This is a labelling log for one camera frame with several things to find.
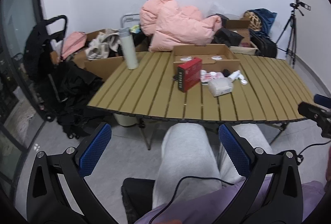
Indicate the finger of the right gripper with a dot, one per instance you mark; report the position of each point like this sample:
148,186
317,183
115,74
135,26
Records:
322,100
312,112

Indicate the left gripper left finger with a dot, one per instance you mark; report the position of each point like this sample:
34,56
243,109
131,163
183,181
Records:
58,192

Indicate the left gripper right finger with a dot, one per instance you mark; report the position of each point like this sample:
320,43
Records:
283,202

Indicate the white round compact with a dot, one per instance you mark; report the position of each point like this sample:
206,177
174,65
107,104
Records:
244,82

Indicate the white spray bottle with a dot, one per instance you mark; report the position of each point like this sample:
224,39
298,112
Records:
236,75

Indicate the translucent cotton swab box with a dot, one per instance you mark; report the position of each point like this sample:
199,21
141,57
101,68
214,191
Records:
219,87

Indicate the pink floral notebook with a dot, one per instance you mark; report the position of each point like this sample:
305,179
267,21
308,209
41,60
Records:
206,77

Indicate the red box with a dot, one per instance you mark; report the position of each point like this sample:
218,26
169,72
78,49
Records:
188,74

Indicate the wooden slat folding table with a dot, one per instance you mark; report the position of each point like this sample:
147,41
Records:
271,96

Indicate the black suitcase bag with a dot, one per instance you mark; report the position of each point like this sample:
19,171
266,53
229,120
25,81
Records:
265,46

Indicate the grey sweatpants legs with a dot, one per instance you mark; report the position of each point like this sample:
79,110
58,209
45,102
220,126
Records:
189,168

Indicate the beige fabric cushion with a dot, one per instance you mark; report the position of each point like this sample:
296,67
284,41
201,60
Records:
244,50

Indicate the blue cloth bag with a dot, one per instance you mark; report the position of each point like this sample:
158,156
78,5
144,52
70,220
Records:
266,17

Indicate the black stroller cart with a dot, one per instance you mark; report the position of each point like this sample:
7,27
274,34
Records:
64,89

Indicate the cardboard box rear right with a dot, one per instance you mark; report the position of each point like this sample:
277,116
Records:
241,30

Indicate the cardboard tray box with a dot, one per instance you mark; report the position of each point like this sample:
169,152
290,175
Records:
215,57

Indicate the black jacket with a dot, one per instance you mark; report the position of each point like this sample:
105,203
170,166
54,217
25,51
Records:
227,37

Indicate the large cardboard box left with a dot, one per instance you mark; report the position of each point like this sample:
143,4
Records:
100,67

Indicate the pink bag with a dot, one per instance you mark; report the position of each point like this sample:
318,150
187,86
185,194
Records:
73,43

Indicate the beige clothes pile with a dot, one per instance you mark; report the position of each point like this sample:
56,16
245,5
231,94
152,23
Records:
104,45

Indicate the pink puffy duvet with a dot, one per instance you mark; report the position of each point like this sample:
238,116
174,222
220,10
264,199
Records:
170,25

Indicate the white thermos bottle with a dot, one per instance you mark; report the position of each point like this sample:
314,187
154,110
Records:
128,48

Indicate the black camera tripod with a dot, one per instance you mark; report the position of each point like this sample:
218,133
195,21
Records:
292,42

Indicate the camera on tripod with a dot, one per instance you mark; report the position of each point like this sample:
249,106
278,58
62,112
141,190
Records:
298,4

